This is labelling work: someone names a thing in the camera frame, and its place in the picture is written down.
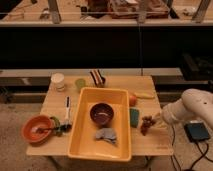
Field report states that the dark red grape bunch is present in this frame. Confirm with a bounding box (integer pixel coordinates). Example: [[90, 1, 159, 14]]
[[140, 116, 156, 135]]

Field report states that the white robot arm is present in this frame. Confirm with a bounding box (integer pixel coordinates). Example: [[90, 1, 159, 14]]
[[154, 89, 213, 130]]

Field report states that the striped cup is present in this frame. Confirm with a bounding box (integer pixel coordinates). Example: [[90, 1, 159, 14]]
[[90, 69, 106, 87]]

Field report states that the green plastic cup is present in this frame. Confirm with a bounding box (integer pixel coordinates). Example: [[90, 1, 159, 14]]
[[75, 78, 86, 91]]

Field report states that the white paper cup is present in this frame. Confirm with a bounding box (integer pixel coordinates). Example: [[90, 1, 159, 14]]
[[51, 73, 65, 91]]

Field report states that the wooden table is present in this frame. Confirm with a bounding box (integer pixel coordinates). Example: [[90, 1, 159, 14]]
[[27, 76, 173, 157]]

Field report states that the green sponge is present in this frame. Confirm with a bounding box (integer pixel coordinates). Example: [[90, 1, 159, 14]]
[[130, 108, 139, 128]]

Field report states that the yellow banana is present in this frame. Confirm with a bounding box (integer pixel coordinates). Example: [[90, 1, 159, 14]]
[[135, 93, 155, 99]]

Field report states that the orange fruit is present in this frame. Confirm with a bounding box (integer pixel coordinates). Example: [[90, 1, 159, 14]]
[[129, 95, 137, 106]]

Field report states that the black foot pedal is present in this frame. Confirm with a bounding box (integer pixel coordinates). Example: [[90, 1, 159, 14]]
[[184, 123, 211, 142]]

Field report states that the grey crumpled cloth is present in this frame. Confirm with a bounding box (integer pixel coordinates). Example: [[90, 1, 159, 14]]
[[95, 128, 117, 144]]

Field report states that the dark brown bowl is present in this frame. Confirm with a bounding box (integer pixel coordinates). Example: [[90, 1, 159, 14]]
[[90, 103, 114, 126]]

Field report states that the yellow plastic tub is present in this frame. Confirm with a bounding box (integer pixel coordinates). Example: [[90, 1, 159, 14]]
[[68, 87, 132, 162]]

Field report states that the dark spoon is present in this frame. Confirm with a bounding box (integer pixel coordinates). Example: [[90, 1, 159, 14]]
[[36, 125, 67, 133]]

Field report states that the green toy vegetable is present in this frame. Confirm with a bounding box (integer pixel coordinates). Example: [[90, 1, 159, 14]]
[[50, 116, 62, 136]]

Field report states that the orange plastic bowl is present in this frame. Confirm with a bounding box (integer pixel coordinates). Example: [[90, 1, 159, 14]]
[[21, 115, 54, 144]]

